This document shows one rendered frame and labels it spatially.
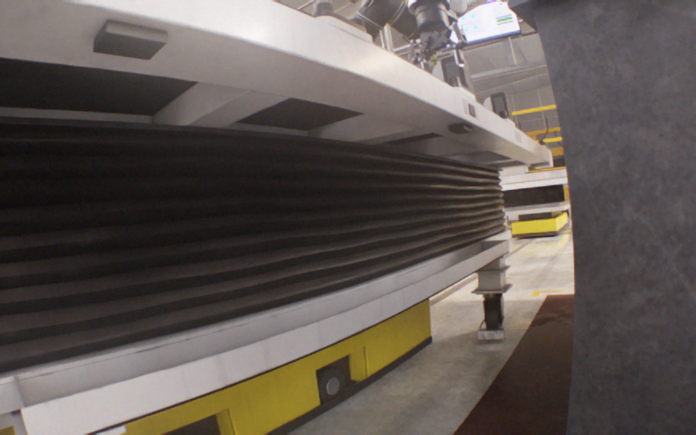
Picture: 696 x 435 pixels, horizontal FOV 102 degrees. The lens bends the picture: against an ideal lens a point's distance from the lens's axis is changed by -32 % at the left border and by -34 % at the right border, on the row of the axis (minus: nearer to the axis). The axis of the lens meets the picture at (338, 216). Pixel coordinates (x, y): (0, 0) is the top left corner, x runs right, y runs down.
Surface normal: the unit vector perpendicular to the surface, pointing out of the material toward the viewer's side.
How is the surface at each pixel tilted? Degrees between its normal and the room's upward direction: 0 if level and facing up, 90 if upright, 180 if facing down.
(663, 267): 90
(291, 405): 90
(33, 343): 38
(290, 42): 90
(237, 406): 90
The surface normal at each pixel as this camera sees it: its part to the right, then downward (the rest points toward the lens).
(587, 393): -0.77, 0.07
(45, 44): 0.10, 1.00
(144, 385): 0.77, -0.08
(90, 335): 0.50, -0.76
